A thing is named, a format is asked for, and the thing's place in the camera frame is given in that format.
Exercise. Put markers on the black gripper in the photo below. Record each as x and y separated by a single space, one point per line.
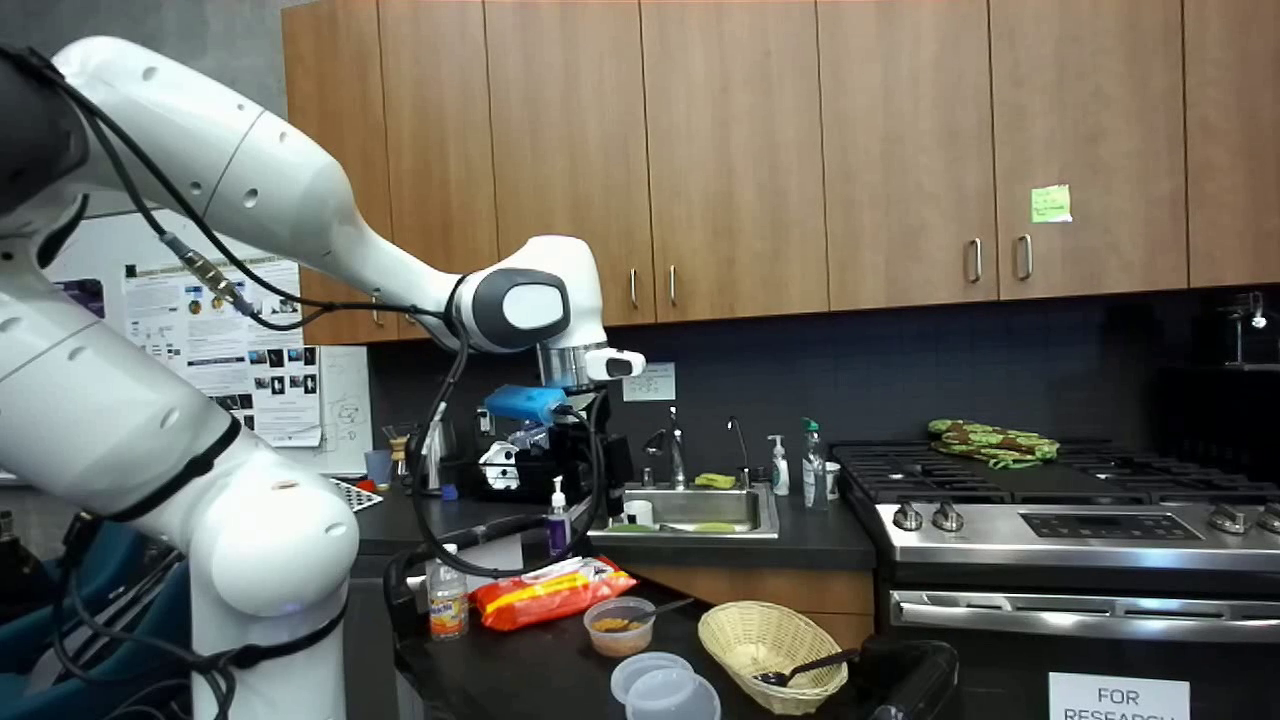
522 461

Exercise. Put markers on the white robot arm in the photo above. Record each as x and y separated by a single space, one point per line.
108 429

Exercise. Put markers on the clear lunchbox with food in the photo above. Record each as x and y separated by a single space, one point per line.
619 626

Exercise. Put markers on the woven wicker basket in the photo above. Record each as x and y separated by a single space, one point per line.
752 639

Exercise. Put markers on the purple soap dispenser bottle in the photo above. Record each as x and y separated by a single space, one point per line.
559 519

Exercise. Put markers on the orange snack bag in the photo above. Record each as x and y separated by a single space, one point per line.
548 593

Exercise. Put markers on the stainless steel sink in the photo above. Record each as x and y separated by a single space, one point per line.
689 512

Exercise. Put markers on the small bottle orange liquid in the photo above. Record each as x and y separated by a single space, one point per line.
447 601

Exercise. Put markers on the clear plastic lid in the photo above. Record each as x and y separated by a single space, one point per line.
637 666

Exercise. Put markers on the white soap pump bottle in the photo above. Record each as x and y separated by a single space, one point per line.
776 465

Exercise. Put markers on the clear spray bottle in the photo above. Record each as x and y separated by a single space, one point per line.
812 461

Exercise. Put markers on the wooden upper cabinets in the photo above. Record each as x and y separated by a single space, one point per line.
764 159

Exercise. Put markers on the stainless steel stove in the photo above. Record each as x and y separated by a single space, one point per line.
1103 563

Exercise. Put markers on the green sticky note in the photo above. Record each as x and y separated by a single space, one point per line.
1048 205

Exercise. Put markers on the white sign on oven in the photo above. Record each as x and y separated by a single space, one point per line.
1119 696

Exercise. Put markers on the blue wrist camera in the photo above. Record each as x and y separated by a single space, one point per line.
525 402

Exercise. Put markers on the white poster on wall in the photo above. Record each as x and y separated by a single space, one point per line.
295 394

